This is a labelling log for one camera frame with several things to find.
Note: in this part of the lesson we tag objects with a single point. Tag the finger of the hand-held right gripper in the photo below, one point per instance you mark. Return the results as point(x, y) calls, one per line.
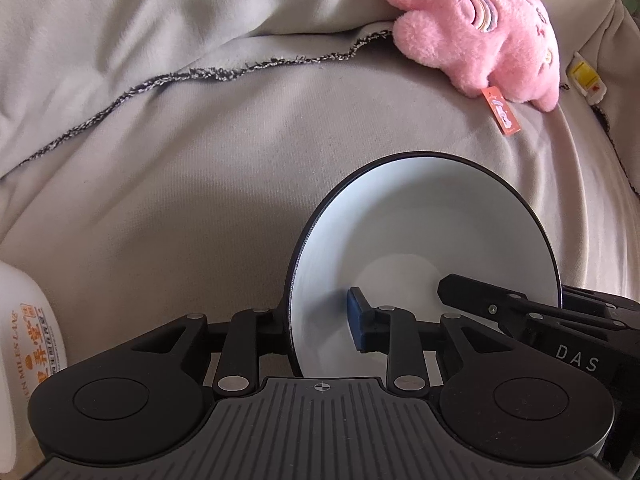
point(475, 296)
point(600, 302)

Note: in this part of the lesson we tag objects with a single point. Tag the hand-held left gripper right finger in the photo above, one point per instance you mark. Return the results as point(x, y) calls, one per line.
point(356, 322)

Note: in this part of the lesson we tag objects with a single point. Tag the white bowl with dark rim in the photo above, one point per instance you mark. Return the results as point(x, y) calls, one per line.
point(425, 220)

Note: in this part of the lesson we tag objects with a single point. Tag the small yellow white box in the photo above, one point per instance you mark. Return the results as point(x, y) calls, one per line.
point(585, 75)

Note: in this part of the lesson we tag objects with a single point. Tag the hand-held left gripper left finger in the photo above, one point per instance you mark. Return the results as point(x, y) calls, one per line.
point(272, 330)

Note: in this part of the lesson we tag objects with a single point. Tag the pink plush toy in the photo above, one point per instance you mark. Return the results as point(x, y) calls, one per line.
point(450, 25)

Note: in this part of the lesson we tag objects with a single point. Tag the white deep bowl orange print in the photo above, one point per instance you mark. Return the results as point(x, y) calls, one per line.
point(20, 310)

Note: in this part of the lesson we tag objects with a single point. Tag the beige sofa cover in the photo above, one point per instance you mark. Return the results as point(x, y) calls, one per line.
point(175, 185)

